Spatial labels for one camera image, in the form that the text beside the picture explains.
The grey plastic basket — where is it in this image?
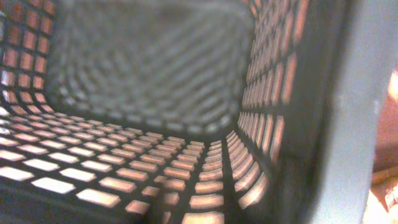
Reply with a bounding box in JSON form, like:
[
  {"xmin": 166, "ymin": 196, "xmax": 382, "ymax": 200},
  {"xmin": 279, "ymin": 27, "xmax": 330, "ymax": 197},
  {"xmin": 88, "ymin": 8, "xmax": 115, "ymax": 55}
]
[{"xmin": 1, "ymin": 0, "xmax": 397, "ymax": 223}]

